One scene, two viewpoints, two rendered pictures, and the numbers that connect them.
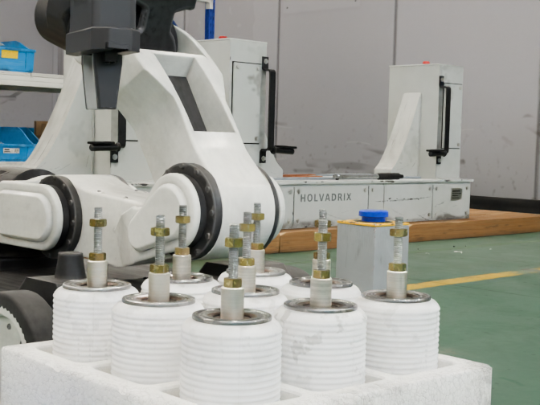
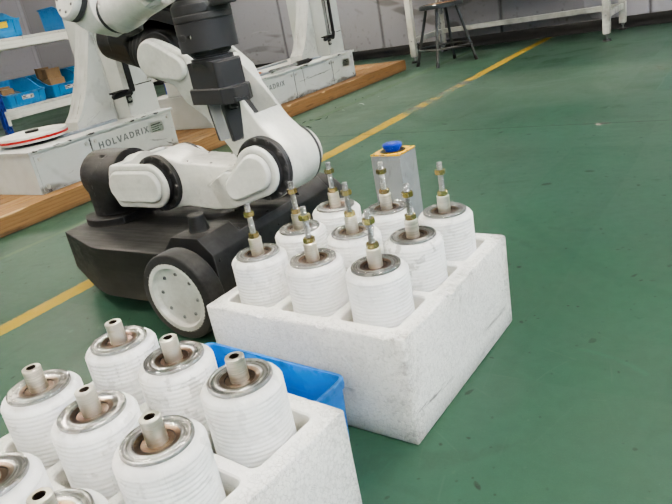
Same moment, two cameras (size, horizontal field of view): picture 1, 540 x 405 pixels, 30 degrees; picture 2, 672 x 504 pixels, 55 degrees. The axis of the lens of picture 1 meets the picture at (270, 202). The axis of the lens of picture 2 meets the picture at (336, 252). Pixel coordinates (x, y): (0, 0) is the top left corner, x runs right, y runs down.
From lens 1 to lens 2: 0.32 m
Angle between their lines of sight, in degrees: 20
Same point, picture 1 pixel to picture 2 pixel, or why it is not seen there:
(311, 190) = not seen: hidden behind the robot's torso
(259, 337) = (402, 277)
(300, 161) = not seen: hidden behind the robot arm
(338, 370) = (437, 273)
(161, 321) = (325, 275)
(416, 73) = not seen: outside the picture
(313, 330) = (419, 255)
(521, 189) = (374, 42)
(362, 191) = (290, 77)
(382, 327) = (446, 234)
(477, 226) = (363, 80)
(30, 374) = (237, 320)
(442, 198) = (338, 67)
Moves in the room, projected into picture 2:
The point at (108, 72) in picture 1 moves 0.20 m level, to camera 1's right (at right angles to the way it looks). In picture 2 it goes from (233, 115) to (357, 89)
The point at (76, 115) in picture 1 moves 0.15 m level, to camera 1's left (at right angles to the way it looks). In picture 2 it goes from (93, 75) to (60, 81)
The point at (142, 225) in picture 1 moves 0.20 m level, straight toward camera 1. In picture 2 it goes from (237, 184) to (259, 204)
